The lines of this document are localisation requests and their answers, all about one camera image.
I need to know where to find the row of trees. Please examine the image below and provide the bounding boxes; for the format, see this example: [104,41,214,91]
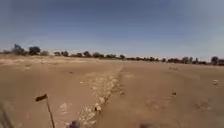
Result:
[0,43,224,67]

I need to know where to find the strip of pale stones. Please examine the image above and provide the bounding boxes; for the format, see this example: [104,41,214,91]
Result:
[64,73,126,128]

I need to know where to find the robot's own part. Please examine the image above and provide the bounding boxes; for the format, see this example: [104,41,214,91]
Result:
[68,120,81,128]
[138,123,151,128]

